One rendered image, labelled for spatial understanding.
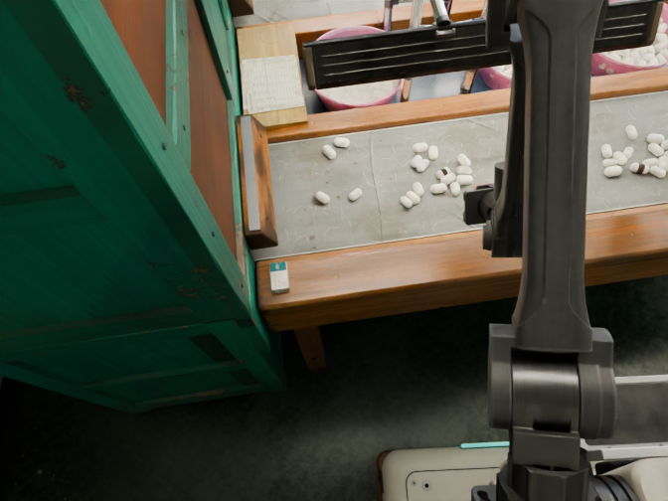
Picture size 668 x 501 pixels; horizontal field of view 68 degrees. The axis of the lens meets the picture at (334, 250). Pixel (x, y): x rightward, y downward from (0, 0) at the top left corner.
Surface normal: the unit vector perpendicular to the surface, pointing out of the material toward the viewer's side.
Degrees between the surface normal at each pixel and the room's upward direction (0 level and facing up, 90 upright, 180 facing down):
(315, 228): 0
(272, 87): 0
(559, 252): 35
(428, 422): 0
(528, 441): 39
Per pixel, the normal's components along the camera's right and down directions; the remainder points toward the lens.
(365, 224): -0.03, -0.41
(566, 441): -0.25, 0.22
